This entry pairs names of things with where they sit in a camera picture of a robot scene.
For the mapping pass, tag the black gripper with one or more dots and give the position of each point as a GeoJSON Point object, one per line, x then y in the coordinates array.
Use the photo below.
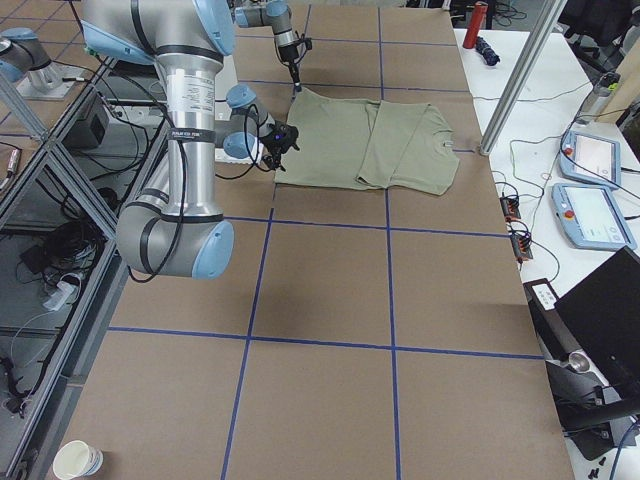
{"type": "Point", "coordinates": [290, 56]}
{"type": "Point", "coordinates": [276, 145]}

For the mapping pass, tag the green long-sleeve shirt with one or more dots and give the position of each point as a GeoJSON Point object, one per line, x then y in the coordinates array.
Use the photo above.
{"type": "Point", "coordinates": [362, 144]}

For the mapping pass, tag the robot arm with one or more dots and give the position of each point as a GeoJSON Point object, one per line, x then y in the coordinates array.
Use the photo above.
{"type": "Point", "coordinates": [274, 14]}
{"type": "Point", "coordinates": [174, 226]}

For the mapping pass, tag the dark folded umbrella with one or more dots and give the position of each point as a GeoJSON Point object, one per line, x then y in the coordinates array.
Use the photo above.
{"type": "Point", "coordinates": [490, 57]}

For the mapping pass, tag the red bottle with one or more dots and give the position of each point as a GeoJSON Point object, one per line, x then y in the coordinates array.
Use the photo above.
{"type": "Point", "coordinates": [479, 12]}

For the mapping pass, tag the orange black connector block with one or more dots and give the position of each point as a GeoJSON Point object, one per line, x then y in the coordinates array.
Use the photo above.
{"type": "Point", "coordinates": [510, 208]}

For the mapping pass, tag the white power strip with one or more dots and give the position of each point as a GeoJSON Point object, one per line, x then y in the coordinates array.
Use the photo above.
{"type": "Point", "coordinates": [64, 291]}

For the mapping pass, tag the upper teach pendant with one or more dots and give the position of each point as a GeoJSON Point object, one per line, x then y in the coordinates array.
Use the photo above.
{"type": "Point", "coordinates": [590, 159]}

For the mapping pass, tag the teach pendant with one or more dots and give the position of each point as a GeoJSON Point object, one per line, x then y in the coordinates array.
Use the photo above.
{"type": "Point", "coordinates": [590, 217]}
{"type": "Point", "coordinates": [590, 159]}

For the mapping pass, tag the grey water bottle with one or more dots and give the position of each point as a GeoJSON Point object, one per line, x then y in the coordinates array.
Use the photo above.
{"type": "Point", "coordinates": [599, 96]}

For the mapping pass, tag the lower teach pendant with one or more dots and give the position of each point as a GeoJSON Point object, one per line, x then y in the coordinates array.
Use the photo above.
{"type": "Point", "coordinates": [590, 217]}

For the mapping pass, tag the white paper cup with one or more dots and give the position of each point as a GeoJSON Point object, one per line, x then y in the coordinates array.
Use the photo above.
{"type": "Point", "coordinates": [77, 459]}

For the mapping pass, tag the black laptop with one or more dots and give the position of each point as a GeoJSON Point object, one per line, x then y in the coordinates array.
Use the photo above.
{"type": "Point", "coordinates": [602, 314]}

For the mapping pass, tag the aluminium frame post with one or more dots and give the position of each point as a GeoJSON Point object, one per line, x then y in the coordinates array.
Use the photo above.
{"type": "Point", "coordinates": [524, 65]}

